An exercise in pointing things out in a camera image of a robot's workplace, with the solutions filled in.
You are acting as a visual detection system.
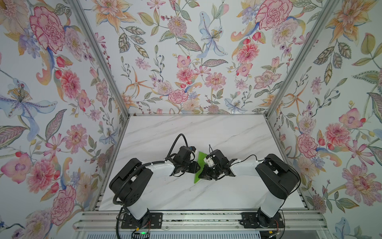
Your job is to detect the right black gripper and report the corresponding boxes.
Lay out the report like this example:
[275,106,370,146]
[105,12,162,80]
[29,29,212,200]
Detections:
[197,164,221,180]

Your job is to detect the green square paper sheet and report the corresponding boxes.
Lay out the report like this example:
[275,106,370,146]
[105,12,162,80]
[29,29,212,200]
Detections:
[194,151,207,184]

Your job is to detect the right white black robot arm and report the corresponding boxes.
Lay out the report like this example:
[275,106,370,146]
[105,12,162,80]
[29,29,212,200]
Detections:
[195,149,301,220]

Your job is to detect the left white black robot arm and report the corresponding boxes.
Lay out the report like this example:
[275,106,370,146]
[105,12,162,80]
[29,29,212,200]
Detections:
[109,146,201,221]

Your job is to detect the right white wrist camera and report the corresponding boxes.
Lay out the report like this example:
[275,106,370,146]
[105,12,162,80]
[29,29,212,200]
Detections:
[204,157,215,168]

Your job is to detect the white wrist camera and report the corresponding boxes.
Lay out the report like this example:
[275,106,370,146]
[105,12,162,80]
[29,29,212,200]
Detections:
[204,157,215,168]
[190,146,199,159]

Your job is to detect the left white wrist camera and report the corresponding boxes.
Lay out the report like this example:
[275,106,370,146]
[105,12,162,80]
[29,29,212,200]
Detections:
[190,146,199,159]

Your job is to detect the left black corrugated cable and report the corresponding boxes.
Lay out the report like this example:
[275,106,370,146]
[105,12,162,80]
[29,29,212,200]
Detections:
[165,133,189,159]

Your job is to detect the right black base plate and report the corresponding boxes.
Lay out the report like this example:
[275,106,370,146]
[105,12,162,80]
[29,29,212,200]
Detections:
[239,212,285,229]

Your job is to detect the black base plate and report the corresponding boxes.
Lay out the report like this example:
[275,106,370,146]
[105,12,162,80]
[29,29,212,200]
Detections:
[239,212,285,229]
[120,212,163,229]

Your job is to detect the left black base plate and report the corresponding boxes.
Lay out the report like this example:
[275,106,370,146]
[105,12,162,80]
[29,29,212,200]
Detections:
[120,212,163,229]

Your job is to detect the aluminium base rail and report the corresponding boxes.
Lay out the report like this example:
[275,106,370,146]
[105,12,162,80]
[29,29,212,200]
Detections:
[73,209,328,232]

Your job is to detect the left aluminium corner post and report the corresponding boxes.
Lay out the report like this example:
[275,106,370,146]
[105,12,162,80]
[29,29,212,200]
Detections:
[67,0,130,118]

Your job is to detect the aluminium corner post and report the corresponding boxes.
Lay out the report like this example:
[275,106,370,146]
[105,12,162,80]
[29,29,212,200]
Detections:
[264,1,333,120]
[67,0,130,118]

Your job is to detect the right aluminium corner post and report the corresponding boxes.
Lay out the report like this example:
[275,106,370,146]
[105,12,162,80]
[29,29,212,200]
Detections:
[264,1,333,120]

